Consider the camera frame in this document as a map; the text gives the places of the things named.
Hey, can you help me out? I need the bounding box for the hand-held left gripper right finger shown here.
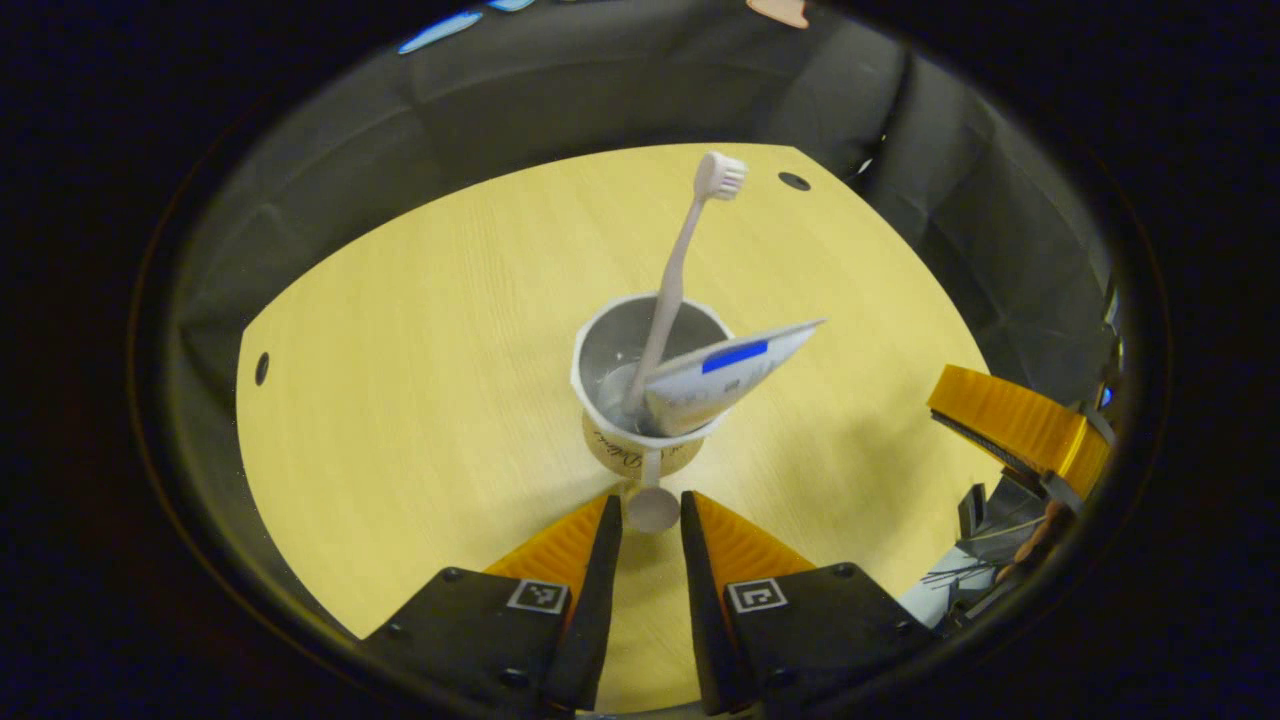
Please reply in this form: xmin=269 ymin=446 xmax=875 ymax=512
xmin=680 ymin=490 xmax=936 ymax=716

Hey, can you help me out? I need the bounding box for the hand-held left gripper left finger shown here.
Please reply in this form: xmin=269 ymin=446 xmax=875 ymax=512
xmin=362 ymin=490 xmax=623 ymax=716

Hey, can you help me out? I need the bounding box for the white toothpaste tube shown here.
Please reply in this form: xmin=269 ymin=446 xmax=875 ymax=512
xmin=643 ymin=318 xmax=827 ymax=438

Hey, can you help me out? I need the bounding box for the white cup with wooden handle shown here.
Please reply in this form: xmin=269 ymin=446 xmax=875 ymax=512
xmin=570 ymin=292 xmax=736 ymax=534

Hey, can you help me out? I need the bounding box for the pale pink toothbrush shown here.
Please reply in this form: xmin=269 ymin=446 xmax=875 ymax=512
xmin=625 ymin=152 xmax=749 ymax=416

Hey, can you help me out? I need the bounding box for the light wooden desktop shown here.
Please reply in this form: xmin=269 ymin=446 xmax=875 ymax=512
xmin=235 ymin=143 xmax=1004 ymax=713

